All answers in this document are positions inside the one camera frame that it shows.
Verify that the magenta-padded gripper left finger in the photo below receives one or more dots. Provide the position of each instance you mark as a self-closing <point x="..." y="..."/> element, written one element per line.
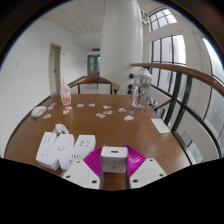
<point x="81" y="173"/>

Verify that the beige single door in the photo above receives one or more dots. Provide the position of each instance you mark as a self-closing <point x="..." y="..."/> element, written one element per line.
<point x="55" y="70"/>

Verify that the white computer mouse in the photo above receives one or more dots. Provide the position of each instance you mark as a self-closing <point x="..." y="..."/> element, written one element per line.
<point x="38" y="111"/>

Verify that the brown wooden chair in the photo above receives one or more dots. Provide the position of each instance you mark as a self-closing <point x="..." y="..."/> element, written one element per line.
<point x="95" y="80"/>

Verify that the glass double door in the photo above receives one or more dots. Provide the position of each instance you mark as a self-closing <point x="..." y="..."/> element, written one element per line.
<point x="93" y="65"/>

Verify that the wide black-framed window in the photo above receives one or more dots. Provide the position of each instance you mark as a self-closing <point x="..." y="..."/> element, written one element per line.
<point x="216" y="93"/>

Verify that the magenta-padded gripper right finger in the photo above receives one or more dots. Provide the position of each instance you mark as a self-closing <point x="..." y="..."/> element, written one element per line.
<point x="146" y="171"/>

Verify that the small white charger block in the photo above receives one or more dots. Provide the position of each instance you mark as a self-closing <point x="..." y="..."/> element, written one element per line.
<point x="114" y="161"/>

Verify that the tall black-framed window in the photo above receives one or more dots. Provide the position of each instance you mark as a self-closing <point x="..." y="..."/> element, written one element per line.
<point x="166" y="61"/>

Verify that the white paper card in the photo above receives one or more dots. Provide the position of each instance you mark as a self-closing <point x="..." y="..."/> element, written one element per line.
<point x="160" y="125"/>

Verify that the arched black-framed window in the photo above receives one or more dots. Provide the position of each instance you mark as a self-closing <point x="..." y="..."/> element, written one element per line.
<point x="162" y="20"/>

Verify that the white power strip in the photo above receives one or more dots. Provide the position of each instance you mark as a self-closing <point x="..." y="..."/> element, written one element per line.
<point x="45" y="151"/>

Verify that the small colourful sticker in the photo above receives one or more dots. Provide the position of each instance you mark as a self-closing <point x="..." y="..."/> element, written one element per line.
<point x="80" y="105"/>
<point x="50" y="108"/>
<point x="53" y="104"/>
<point x="108" y="112"/>
<point x="65" y="112"/>
<point x="47" y="116"/>
<point x="68" y="107"/>
<point x="100" y="115"/>
<point x="122" y="109"/>
<point x="106" y="107"/>
<point x="128" y="118"/>
<point x="92" y="105"/>

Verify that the green exit sign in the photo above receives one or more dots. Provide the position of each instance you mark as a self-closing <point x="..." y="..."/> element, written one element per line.
<point x="96" y="49"/>

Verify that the wooden handrail with black bars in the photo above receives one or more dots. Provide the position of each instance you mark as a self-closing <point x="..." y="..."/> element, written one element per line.
<point x="186" y="71"/>

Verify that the clear plastic water bottle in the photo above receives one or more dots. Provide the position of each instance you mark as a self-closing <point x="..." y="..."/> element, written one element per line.
<point x="141" y="90"/>

